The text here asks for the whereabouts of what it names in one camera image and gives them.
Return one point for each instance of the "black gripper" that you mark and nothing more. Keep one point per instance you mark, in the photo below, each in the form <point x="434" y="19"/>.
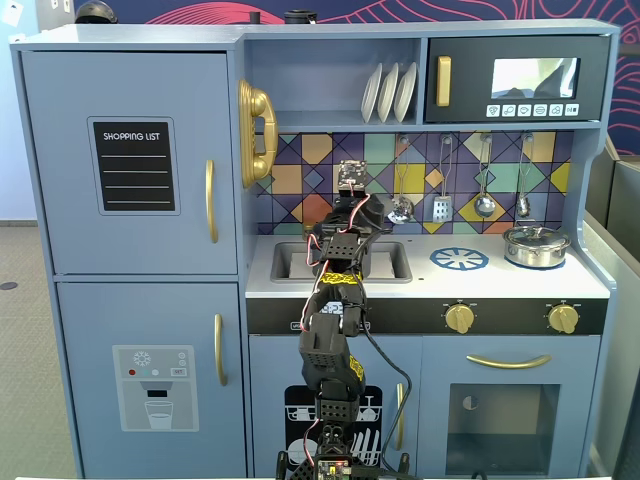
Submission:
<point x="371" y="214"/>

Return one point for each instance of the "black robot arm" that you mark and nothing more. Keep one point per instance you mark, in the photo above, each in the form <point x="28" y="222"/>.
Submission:
<point x="327" y="345"/>

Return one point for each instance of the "silver slotted ladle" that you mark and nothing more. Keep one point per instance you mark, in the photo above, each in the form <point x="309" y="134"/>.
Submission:
<point x="401" y="207"/>

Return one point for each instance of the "silver slotted spatula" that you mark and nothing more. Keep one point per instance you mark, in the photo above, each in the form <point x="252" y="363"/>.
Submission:
<point x="443" y="209"/>

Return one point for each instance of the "gray sink basin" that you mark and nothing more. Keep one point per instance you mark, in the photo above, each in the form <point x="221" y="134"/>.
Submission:
<point x="292" y="262"/>

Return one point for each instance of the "blue burner sticker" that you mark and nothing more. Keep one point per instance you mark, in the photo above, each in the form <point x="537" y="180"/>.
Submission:
<point x="459" y="259"/>

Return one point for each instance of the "blue toy kitchen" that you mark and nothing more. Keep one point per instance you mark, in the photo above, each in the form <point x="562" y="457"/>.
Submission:
<point x="325" y="310"/>

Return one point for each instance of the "silver plate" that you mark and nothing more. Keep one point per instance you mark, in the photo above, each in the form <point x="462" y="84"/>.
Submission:
<point x="387" y="95"/>
<point x="371" y="95"/>

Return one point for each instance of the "white plates in rack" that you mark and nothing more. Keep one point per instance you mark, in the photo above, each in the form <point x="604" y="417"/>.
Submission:
<point x="405" y="92"/>

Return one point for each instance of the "gold stove knob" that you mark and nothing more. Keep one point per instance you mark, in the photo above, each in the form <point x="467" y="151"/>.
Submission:
<point x="564" y="319"/>
<point x="460" y="318"/>

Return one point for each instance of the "gold toy telephone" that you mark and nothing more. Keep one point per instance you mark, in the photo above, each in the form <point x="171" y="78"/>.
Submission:
<point x="260" y="110"/>

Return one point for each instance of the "hanging silver whisk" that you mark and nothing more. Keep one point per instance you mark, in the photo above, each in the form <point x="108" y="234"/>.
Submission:
<point x="523" y="205"/>

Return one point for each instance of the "black toy microwave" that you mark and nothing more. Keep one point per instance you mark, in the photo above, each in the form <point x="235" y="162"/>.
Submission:
<point x="465" y="80"/>

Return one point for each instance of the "silver metal pot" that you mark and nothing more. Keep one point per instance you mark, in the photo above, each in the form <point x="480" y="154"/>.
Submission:
<point x="535" y="250"/>

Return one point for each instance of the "blue oven door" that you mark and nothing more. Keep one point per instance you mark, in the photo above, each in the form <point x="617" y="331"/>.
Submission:
<point x="435" y="400"/>

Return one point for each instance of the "black white dishwasher sticker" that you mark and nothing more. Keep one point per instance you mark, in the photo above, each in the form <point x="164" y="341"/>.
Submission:
<point x="370" y="415"/>

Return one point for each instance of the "black round object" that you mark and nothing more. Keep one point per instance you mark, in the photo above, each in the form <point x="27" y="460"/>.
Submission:
<point x="299" y="17"/>

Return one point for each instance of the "small black cylinder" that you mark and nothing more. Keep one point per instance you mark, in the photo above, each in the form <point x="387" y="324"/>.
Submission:
<point x="254" y="17"/>

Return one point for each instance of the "black shopping list board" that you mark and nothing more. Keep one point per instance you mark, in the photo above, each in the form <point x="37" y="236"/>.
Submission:
<point x="134" y="167"/>

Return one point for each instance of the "robot controller board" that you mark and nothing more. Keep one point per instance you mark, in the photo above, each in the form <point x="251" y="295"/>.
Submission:
<point x="332" y="469"/>

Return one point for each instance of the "gray ice dispenser sticker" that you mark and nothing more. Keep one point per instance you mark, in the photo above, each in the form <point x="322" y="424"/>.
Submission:
<point x="155" y="400"/>

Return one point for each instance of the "blue freezer door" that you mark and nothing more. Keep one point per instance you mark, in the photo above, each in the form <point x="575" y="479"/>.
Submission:
<point x="100" y="320"/>

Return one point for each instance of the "blue fridge door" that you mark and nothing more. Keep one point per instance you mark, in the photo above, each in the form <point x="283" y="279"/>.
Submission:
<point x="60" y="150"/>

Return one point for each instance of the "black helmet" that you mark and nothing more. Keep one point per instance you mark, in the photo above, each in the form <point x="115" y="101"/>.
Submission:
<point x="96" y="12"/>

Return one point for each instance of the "round black floor cover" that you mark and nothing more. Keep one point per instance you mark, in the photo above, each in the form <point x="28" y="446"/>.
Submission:
<point x="7" y="286"/>

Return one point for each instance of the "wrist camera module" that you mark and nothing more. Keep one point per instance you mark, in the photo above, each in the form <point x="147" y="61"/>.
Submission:
<point x="352" y="175"/>

